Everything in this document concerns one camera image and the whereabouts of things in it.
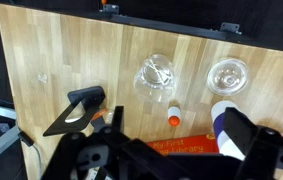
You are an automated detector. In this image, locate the clear glass lid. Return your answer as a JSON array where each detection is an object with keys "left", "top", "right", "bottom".
[{"left": 207, "top": 59, "right": 249, "bottom": 96}]

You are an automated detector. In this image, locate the rainbow striped book box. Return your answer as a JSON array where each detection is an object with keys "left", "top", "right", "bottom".
[{"left": 148, "top": 134, "right": 219, "bottom": 155}]

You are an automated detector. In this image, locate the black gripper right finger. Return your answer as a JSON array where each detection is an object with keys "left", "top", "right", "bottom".
[{"left": 223, "top": 107, "right": 258, "bottom": 159}]

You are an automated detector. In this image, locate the white and red shaker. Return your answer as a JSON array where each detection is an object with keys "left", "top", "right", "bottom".
[{"left": 168, "top": 106, "right": 181, "bottom": 126}]

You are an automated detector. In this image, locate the clear glass container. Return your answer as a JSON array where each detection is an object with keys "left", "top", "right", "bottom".
[{"left": 133, "top": 54, "right": 175, "bottom": 103}]

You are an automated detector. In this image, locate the white cup with blue band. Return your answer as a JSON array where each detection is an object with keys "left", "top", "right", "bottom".
[{"left": 211, "top": 100, "right": 245, "bottom": 161}]

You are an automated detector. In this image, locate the grey table clamp bracket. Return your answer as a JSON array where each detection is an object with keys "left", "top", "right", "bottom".
[{"left": 101, "top": 4, "right": 120, "bottom": 14}]

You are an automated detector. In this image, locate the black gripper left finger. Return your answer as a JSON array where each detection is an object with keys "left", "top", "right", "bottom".
[{"left": 111, "top": 106, "right": 124, "bottom": 133}]

